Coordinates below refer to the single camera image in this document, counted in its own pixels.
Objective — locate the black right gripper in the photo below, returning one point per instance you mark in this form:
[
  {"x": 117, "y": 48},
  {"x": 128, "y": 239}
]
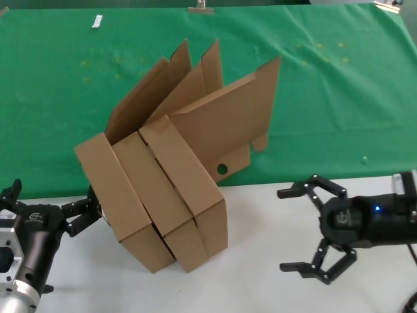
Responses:
[{"x": 358, "y": 221}]

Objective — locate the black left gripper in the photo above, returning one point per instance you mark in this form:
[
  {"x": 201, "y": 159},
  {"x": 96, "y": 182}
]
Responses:
[{"x": 39, "y": 234}]

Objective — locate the brown cardboard box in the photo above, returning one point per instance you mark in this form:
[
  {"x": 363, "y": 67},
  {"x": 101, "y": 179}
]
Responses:
[
  {"x": 110, "y": 186},
  {"x": 146, "y": 182},
  {"x": 202, "y": 143}
]

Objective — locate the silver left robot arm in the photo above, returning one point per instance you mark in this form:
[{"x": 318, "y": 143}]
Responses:
[{"x": 18, "y": 298}]

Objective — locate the green table cloth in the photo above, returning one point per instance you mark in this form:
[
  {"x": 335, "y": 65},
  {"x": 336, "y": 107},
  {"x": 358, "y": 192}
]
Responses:
[{"x": 49, "y": 114}]

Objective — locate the small white label strip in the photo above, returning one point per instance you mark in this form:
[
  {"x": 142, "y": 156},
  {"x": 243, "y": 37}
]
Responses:
[{"x": 96, "y": 22}]

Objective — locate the metal table clip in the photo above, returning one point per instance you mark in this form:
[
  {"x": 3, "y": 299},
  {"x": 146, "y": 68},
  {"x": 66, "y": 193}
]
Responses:
[
  {"x": 200, "y": 9},
  {"x": 387, "y": 5}
]

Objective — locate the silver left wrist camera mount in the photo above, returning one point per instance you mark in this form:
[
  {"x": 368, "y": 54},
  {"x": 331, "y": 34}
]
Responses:
[{"x": 8, "y": 254}]

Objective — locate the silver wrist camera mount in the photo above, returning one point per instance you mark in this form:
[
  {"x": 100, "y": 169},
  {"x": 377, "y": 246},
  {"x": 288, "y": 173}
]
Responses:
[
  {"x": 404, "y": 182},
  {"x": 8, "y": 254}
]

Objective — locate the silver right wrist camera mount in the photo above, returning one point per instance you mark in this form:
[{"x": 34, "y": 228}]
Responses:
[{"x": 404, "y": 182}]

